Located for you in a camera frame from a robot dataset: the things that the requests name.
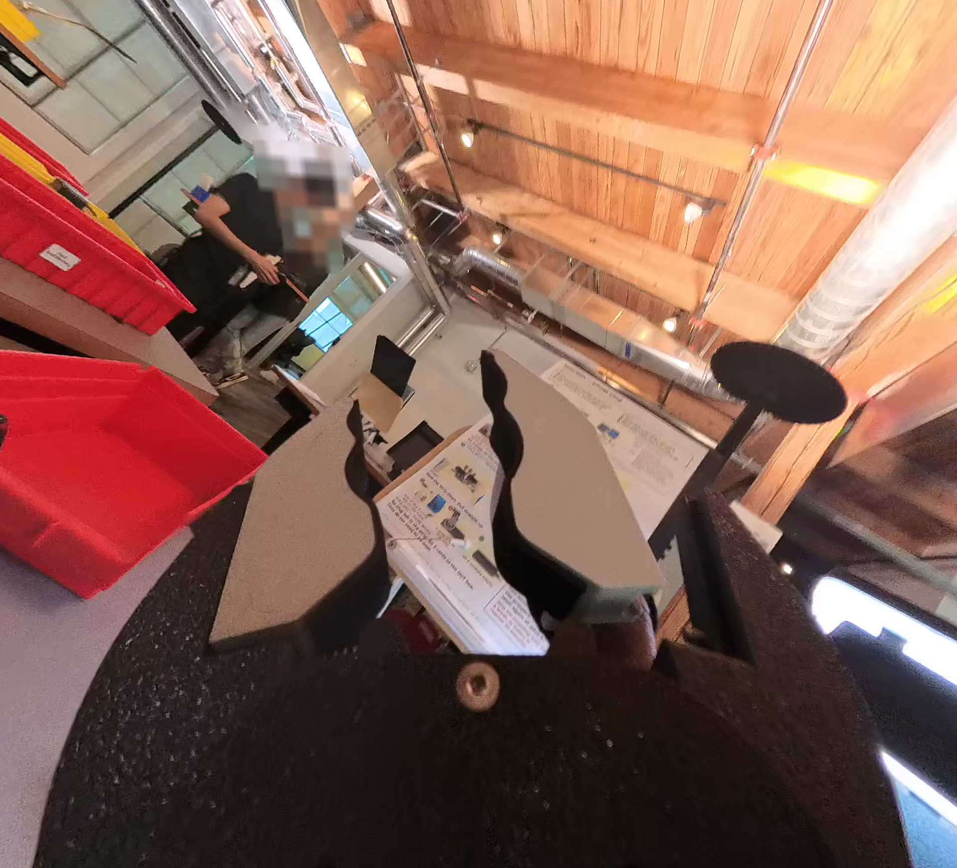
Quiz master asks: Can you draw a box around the silver rectangular duct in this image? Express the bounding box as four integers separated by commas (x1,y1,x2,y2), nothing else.
449,246,722,402

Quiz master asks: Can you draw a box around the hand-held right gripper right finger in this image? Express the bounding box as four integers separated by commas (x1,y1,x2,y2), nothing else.
480,349,665,624

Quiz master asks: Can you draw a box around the metal pipe with red clamps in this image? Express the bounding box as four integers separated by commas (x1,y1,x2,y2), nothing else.
691,0,876,334

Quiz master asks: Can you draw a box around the instruction sheet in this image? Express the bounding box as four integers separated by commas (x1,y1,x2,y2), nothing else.
374,360,710,657

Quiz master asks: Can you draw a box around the red plastic bin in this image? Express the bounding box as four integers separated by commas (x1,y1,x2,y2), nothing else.
0,351,269,600

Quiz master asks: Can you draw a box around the black round disc stand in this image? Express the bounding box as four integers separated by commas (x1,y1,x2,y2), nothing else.
646,341,849,555
200,98,244,145

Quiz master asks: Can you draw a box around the red bin with white label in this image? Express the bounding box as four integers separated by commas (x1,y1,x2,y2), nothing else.
0,117,197,337

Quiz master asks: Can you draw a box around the person's right hand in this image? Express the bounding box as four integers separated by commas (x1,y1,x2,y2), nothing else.
591,595,660,671

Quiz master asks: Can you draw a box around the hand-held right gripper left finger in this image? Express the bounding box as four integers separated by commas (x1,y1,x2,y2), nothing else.
208,397,393,656

